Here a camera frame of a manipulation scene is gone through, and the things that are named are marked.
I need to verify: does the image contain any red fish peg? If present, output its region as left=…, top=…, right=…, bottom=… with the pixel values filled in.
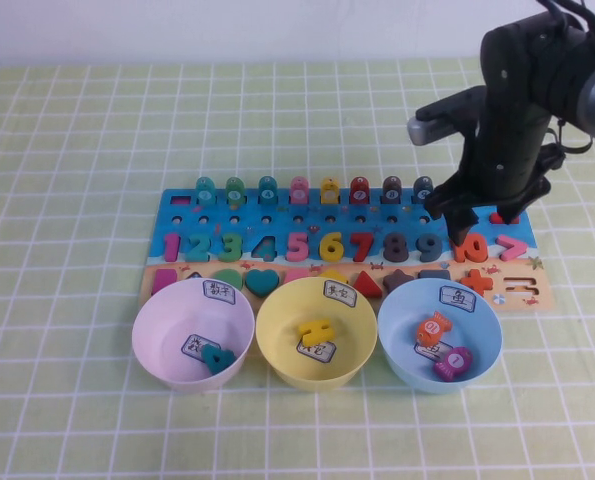
left=349, top=175, right=371, bottom=205

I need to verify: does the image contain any magenta shape block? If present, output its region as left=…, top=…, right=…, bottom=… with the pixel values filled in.
left=154, top=269, right=178, bottom=297

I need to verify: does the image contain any slate fish peg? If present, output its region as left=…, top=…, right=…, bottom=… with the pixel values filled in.
left=412, top=175, right=434, bottom=204

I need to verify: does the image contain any yellow number six piece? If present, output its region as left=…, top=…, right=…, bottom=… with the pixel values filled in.
left=318, top=231, right=346, bottom=263

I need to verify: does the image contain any purple fish piece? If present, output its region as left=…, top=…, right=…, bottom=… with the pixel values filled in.
left=431, top=347, right=473, bottom=381

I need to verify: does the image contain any brown fish peg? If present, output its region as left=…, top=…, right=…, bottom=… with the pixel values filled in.
left=380, top=175, right=402, bottom=205

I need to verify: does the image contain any orange fish piece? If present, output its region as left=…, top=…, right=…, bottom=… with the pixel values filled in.
left=414, top=310, right=451, bottom=345

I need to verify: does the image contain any blue number puzzle board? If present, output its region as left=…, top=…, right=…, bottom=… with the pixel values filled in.
left=137, top=188, right=555, bottom=312

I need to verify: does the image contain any pink greater-than sign piece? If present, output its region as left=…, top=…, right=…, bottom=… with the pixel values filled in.
left=494, top=234, right=527, bottom=261

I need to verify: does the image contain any teal number two piece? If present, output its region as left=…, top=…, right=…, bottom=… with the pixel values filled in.
left=184, top=233, right=213, bottom=264

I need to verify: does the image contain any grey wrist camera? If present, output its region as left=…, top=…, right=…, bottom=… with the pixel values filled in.
left=406, top=85, right=486, bottom=147

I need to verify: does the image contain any teal number four piece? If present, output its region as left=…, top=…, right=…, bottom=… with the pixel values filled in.
left=200, top=343, right=236, bottom=375

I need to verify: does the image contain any yellow fish peg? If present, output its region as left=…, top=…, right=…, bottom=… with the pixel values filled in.
left=319, top=175, right=340, bottom=205

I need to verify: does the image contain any yellow not-equal sign piece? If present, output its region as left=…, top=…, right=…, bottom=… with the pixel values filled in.
left=296, top=317, right=336, bottom=348

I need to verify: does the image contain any orange plus sign piece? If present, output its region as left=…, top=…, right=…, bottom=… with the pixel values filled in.
left=464, top=269, right=494, bottom=296

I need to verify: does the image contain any green number three piece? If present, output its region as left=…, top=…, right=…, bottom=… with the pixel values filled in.
left=217, top=233, right=243, bottom=264

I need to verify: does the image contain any dark teal fish peg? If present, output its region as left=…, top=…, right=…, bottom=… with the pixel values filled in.
left=257, top=175, right=278, bottom=205

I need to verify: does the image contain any teal heart shape block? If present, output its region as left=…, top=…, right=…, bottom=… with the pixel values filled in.
left=244, top=269, right=280, bottom=300

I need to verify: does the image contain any red triangle shape block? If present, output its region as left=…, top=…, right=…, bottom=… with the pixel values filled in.
left=351, top=269, right=383, bottom=297

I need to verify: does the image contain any light teal fish peg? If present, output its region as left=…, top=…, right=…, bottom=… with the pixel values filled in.
left=194, top=176, right=216, bottom=205

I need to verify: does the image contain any green round shape block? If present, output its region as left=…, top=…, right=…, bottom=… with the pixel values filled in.
left=213, top=268, right=244, bottom=292

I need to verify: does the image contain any green checkered tablecloth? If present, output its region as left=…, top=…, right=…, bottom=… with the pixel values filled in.
left=0, top=54, right=595, bottom=480

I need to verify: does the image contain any brown star shape block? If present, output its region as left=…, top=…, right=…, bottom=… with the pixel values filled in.
left=381, top=268, right=412, bottom=292

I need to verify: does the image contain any slate number nine piece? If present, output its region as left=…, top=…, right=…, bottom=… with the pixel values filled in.
left=416, top=233, right=446, bottom=264

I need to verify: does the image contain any red number seven piece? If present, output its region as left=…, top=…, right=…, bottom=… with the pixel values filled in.
left=346, top=232, right=376, bottom=263

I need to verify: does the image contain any yellow plastic bowl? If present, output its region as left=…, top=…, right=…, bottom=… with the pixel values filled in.
left=254, top=277, right=379, bottom=392

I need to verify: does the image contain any thin black cable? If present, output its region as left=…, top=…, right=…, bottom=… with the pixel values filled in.
left=546, top=115, right=594, bottom=156

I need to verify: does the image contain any pink number five piece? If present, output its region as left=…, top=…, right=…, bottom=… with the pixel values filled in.
left=285, top=232, right=311, bottom=263

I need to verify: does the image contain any pink fish peg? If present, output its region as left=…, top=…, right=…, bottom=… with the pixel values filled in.
left=289, top=176, right=310, bottom=205

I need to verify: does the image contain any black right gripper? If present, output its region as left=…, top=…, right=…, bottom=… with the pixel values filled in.
left=423, top=92, right=553, bottom=247

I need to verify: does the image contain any brown number eight piece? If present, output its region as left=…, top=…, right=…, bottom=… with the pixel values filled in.
left=382, top=233, right=409, bottom=264

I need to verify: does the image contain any light blue plastic bowl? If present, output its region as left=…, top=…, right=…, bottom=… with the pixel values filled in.
left=377, top=278, right=504, bottom=395

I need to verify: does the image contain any green fish peg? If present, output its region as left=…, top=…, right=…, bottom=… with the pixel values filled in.
left=224, top=176, right=245, bottom=205

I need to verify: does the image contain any orange number ten piece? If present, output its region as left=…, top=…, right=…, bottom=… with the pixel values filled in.
left=450, top=233, right=489, bottom=264

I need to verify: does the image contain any pink plastic bowl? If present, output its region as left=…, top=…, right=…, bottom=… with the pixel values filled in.
left=131, top=278, right=255, bottom=395

